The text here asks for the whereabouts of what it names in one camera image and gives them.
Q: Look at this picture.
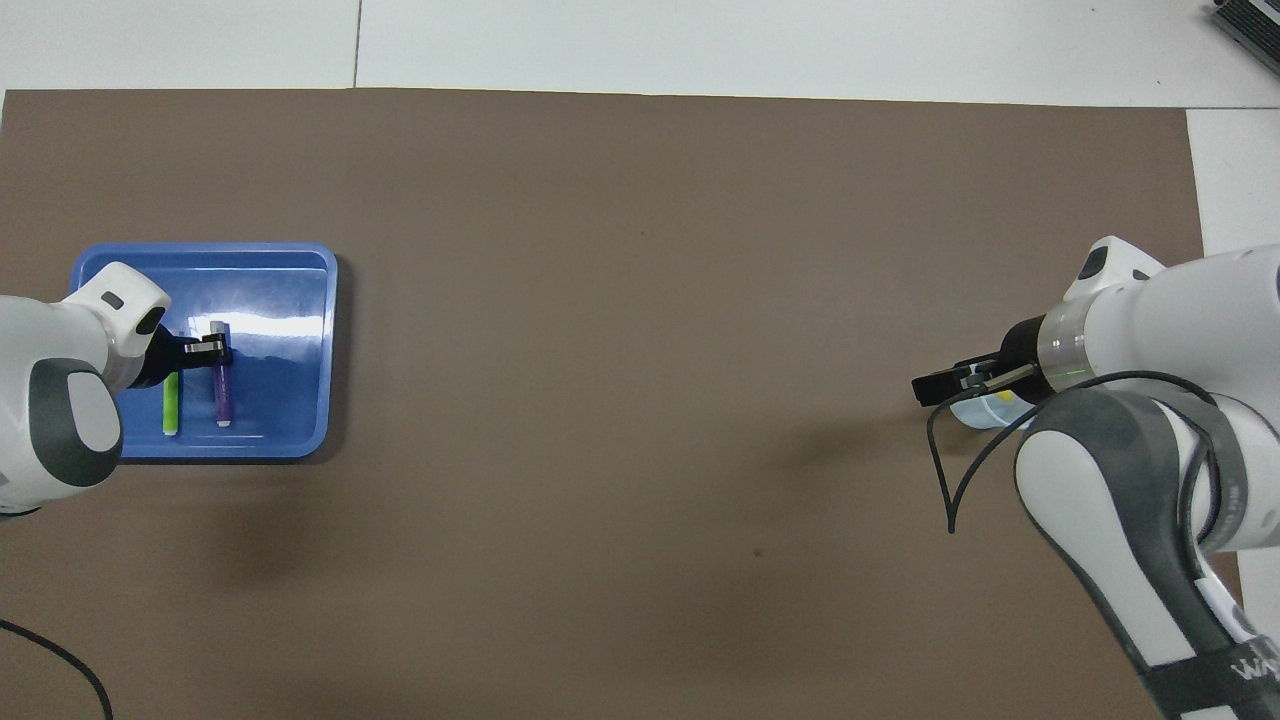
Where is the blue plastic tray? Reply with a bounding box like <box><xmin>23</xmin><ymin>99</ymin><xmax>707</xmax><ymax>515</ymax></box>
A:
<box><xmin>68</xmin><ymin>242</ymin><xmax>339</xmax><ymax>461</ymax></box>

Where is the brown table mat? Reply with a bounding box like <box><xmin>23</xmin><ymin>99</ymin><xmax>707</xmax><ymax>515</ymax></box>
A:
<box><xmin>0</xmin><ymin>88</ymin><xmax>1246</xmax><ymax>720</ymax></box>

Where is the translucent plastic cup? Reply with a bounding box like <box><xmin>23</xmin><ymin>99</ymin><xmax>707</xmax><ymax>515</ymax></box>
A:
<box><xmin>948</xmin><ymin>385</ymin><xmax>1046</xmax><ymax>433</ymax></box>

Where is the purple pen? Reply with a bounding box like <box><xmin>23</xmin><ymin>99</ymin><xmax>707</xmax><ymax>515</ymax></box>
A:
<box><xmin>209</xmin><ymin>320</ymin><xmax>234</xmax><ymax>429</ymax></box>

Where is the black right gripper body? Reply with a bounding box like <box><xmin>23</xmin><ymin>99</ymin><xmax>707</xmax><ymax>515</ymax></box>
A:
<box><xmin>995</xmin><ymin>318</ymin><xmax>1046</xmax><ymax>396</ymax></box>

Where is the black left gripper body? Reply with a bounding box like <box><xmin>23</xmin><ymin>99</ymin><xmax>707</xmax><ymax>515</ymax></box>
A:
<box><xmin>130</xmin><ymin>325</ymin><xmax>191</xmax><ymax>391</ymax></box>

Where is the black left arm gripper cable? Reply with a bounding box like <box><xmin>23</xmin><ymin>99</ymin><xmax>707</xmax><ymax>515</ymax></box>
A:
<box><xmin>0</xmin><ymin>618</ymin><xmax>114</xmax><ymax>720</ymax></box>

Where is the grey ribbed device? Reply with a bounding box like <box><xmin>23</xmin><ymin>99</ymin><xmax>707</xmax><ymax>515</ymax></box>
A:
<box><xmin>1212</xmin><ymin>0</ymin><xmax>1280</xmax><ymax>76</ymax></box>

